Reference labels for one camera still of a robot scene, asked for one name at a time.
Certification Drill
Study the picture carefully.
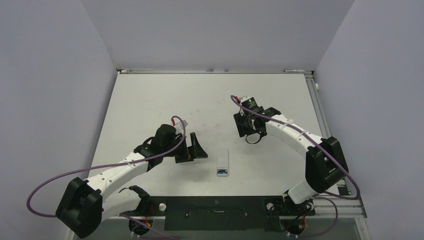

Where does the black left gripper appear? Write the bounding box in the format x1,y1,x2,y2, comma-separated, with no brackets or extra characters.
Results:
162,132,207,163

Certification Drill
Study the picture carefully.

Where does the white air conditioner remote control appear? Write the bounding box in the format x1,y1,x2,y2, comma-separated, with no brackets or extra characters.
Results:
216,148,229,177

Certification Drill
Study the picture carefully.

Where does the blue AAA battery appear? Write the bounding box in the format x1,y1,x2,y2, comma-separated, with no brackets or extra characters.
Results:
217,170,228,175

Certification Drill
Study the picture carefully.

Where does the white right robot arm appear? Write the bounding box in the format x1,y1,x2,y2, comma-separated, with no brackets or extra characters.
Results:
230,95,349,214

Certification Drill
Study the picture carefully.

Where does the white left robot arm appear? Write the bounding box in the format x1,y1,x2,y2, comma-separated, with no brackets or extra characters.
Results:
55,124,208,238

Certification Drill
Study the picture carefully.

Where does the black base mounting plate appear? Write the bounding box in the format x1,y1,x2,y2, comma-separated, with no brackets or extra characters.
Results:
126,195,316,232

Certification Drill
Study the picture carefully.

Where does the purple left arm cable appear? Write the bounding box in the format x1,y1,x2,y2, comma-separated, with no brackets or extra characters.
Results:
26,115,187,219

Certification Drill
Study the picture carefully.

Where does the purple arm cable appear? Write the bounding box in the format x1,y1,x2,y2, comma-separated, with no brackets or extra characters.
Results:
230,95,361,201
26,115,187,219

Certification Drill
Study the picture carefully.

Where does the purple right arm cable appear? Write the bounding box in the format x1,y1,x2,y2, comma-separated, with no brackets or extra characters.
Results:
230,95,361,201

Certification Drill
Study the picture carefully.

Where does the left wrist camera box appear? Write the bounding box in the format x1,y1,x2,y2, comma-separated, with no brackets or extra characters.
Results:
174,120,188,133

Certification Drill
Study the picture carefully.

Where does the aluminium frame rail back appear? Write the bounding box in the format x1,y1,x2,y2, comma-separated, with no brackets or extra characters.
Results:
117,68,314,75

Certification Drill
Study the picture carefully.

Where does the aluminium frame rail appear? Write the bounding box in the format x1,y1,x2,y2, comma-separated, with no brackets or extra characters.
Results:
117,68,314,75
304,71,367,219

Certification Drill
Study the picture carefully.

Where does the aluminium frame rail right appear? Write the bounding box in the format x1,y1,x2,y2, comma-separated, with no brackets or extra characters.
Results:
304,71,367,219

